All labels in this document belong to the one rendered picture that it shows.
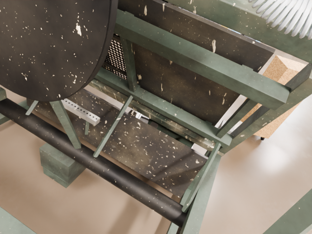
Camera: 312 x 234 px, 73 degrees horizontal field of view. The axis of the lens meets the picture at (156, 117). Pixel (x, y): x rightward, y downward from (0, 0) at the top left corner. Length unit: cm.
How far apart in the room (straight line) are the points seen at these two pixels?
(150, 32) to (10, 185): 190
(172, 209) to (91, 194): 100
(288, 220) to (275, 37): 61
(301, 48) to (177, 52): 45
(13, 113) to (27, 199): 79
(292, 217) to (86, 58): 60
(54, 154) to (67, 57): 134
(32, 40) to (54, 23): 11
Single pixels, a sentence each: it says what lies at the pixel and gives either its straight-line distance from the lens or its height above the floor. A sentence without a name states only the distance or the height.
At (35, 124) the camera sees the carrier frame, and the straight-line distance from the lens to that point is 186.
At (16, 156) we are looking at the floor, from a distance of 260.
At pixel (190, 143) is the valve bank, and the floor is 64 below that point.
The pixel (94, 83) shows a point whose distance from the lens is 209.
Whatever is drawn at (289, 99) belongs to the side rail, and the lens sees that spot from 104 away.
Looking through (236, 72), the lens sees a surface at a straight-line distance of 96.
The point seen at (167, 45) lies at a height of 168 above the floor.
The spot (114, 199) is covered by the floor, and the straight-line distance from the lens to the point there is 228.
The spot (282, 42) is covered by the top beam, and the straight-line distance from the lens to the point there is 92.
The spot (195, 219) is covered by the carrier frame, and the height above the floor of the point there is 79.
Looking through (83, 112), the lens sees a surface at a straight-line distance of 150.
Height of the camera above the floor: 202
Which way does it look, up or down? 39 degrees down
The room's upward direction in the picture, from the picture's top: 20 degrees clockwise
